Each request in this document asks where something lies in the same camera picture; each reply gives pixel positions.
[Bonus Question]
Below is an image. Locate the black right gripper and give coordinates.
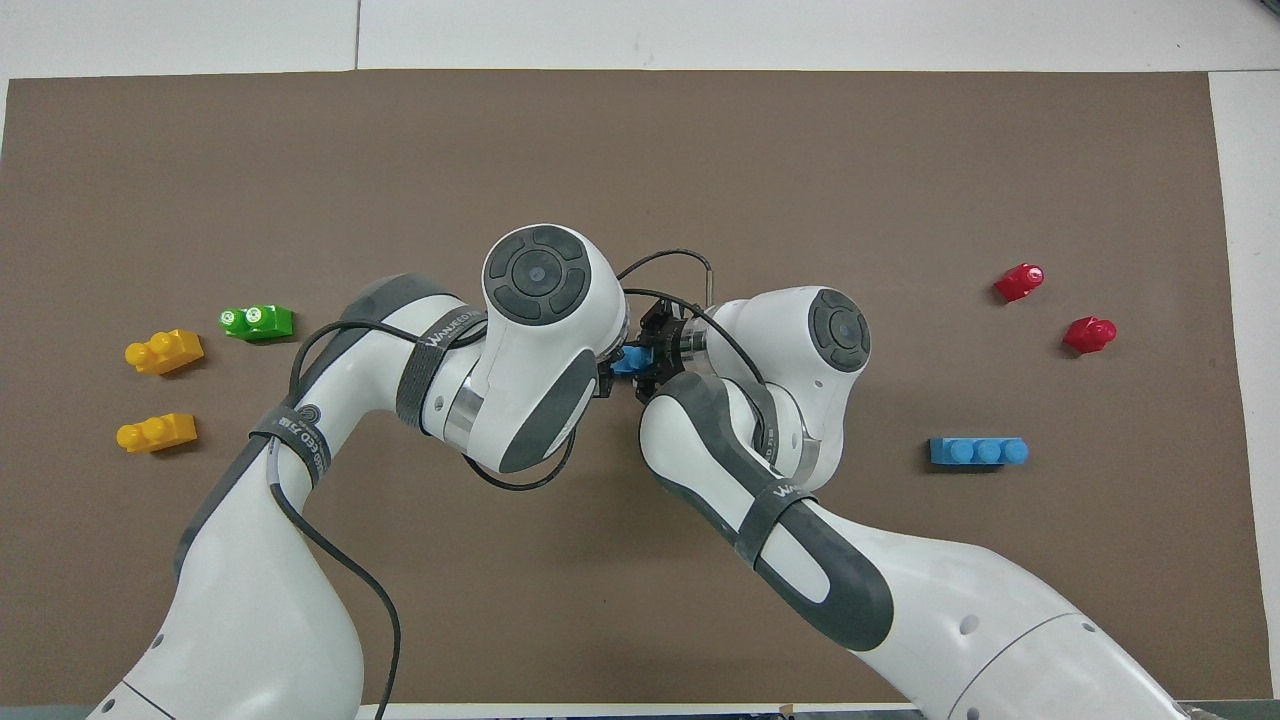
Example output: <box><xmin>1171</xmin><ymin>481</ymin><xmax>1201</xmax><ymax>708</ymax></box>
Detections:
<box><xmin>597</xmin><ymin>298</ymin><xmax>693</xmax><ymax>404</ymax></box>

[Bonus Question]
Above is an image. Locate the brown paper table mat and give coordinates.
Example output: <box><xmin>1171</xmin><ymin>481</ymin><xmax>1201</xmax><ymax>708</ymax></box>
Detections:
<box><xmin>0</xmin><ymin>68</ymin><xmax>1274</xmax><ymax>707</ymax></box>

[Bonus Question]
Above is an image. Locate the green brick with white studs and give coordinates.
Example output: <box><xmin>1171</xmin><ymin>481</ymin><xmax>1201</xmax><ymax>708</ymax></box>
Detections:
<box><xmin>219</xmin><ymin>304</ymin><xmax>295</xmax><ymax>343</ymax></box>

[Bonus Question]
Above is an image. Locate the red single-stud brick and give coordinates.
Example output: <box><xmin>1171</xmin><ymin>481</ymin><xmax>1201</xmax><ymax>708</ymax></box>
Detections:
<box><xmin>993</xmin><ymin>263</ymin><xmax>1046</xmax><ymax>303</ymax></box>
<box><xmin>1062</xmin><ymin>316</ymin><xmax>1119</xmax><ymax>355</ymax></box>

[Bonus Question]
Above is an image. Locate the yellow two-stud brick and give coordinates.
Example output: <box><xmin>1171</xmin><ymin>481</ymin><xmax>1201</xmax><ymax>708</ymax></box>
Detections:
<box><xmin>115</xmin><ymin>413</ymin><xmax>198</xmax><ymax>455</ymax></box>
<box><xmin>124</xmin><ymin>329</ymin><xmax>206</xmax><ymax>376</ymax></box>

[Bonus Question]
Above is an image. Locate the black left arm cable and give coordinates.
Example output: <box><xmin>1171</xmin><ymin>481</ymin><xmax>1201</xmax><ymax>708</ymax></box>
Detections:
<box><xmin>268</xmin><ymin>318</ymin><xmax>579</xmax><ymax>720</ymax></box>

